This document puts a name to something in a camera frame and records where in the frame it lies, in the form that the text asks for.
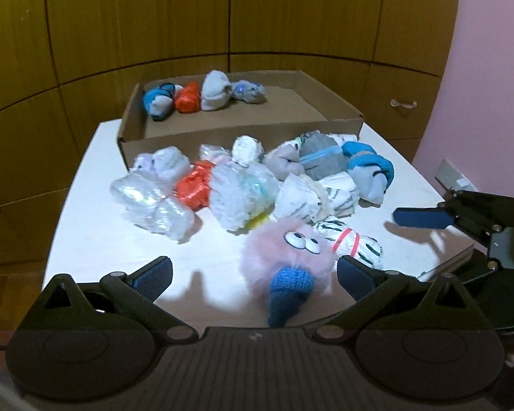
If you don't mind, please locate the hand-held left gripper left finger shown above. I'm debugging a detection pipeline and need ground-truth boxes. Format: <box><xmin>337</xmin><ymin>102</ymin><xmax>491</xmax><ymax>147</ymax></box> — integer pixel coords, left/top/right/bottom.
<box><xmin>40</xmin><ymin>256</ymin><xmax>198</xmax><ymax>343</ymax></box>

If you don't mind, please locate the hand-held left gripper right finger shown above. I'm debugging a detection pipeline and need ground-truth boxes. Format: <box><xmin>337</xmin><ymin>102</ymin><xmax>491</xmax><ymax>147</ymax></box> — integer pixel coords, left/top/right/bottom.
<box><xmin>310</xmin><ymin>254</ymin><xmax>479</xmax><ymax>343</ymax></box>

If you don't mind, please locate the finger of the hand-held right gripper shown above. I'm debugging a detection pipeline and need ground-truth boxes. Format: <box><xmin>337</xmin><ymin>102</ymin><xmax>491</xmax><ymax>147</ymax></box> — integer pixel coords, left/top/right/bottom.
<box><xmin>393</xmin><ymin>190</ymin><xmax>514</xmax><ymax>247</ymax></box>

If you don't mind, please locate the white striped red band sock bundle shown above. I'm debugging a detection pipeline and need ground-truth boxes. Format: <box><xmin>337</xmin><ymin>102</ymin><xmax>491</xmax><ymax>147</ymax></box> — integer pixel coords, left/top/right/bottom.
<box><xmin>315</xmin><ymin>216</ymin><xmax>384</xmax><ymax>270</ymax></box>

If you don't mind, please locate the blue and grey sock bundle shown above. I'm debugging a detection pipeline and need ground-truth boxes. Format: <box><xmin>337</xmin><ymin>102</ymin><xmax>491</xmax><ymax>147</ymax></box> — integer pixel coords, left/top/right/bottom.
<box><xmin>342</xmin><ymin>140</ymin><xmax>395</xmax><ymax>205</ymax></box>

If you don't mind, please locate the pink fluffy blue sock bundle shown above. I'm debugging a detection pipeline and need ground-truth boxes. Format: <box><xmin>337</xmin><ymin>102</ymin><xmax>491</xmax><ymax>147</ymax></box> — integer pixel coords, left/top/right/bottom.
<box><xmin>238</xmin><ymin>218</ymin><xmax>339</xmax><ymax>327</ymax></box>

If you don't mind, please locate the large red bundle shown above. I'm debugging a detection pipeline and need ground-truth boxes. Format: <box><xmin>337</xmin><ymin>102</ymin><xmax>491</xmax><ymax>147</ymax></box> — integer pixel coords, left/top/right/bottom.
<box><xmin>174</xmin><ymin>159</ymin><xmax>217</xmax><ymax>212</ymax></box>

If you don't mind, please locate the grey blue striped sock bundle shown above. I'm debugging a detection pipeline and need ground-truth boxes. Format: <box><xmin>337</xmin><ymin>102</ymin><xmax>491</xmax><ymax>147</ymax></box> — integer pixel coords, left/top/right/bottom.
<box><xmin>300</xmin><ymin>134</ymin><xmax>348</xmax><ymax>180</ymax></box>

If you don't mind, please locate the brown cardboard box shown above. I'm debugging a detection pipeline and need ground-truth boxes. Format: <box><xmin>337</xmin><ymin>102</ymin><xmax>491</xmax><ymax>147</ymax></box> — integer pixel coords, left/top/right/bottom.
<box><xmin>117</xmin><ymin>70</ymin><xmax>365</xmax><ymax>169</ymax></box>

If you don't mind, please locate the white black striped sock bundle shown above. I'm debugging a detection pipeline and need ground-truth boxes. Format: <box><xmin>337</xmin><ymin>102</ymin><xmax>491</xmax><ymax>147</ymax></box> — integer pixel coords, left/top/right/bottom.
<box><xmin>274</xmin><ymin>174</ymin><xmax>327</xmax><ymax>224</ymax></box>
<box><xmin>319</xmin><ymin>173</ymin><xmax>361</xmax><ymax>219</ymax></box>

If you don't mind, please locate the small clear wrapped bundle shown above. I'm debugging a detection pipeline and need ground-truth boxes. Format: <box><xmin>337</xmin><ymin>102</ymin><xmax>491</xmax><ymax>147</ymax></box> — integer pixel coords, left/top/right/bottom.
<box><xmin>199</xmin><ymin>143</ymin><xmax>232</xmax><ymax>166</ymax></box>

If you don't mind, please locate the plain grey sock bundle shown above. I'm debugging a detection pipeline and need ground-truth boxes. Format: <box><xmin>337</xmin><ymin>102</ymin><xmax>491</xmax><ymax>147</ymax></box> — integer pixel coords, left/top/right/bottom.
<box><xmin>263</xmin><ymin>143</ymin><xmax>305</xmax><ymax>179</ymax></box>

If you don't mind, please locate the white patterned sock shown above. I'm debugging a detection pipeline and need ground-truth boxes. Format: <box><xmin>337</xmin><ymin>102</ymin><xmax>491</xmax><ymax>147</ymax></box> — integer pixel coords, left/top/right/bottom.
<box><xmin>283</xmin><ymin>134</ymin><xmax>313</xmax><ymax>151</ymax></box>

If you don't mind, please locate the small round white bundle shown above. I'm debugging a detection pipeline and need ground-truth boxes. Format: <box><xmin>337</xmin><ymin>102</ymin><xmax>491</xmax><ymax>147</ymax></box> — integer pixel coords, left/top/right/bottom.
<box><xmin>231</xmin><ymin>136</ymin><xmax>265</xmax><ymax>166</ymax></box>

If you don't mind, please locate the blue and white sock bundle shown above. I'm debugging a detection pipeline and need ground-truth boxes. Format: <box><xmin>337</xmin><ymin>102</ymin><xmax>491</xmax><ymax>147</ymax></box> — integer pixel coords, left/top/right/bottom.
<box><xmin>143</xmin><ymin>81</ymin><xmax>177</xmax><ymax>121</ymax></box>

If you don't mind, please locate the small red wrapped bundle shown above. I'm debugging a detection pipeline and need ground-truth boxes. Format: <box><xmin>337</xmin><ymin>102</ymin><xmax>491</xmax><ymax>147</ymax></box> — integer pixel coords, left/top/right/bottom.
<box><xmin>174</xmin><ymin>81</ymin><xmax>203</xmax><ymax>114</ymax></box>

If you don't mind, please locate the pale grey white sock bundle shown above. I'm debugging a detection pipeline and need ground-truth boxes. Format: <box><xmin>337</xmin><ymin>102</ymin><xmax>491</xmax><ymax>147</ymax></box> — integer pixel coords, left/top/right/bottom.
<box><xmin>200</xmin><ymin>70</ymin><xmax>233</xmax><ymax>112</ymax></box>

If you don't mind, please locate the grey blue patterned sock bundle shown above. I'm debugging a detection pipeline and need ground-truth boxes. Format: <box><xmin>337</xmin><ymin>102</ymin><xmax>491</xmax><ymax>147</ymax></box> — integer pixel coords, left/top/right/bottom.
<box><xmin>232</xmin><ymin>79</ymin><xmax>267</xmax><ymax>104</ymax></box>

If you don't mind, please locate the wooden wardrobe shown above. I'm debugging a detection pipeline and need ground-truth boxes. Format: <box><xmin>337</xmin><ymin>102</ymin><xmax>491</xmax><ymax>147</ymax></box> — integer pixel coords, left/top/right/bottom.
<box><xmin>0</xmin><ymin>0</ymin><xmax>462</xmax><ymax>268</ymax></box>

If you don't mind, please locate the white wall socket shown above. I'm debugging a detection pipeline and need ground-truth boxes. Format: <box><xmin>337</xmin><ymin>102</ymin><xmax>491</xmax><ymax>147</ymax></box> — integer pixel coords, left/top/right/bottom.
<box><xmin>436</xmin><ymin>158</ymin><xmax>480</xmax><ymax>191</ymax></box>

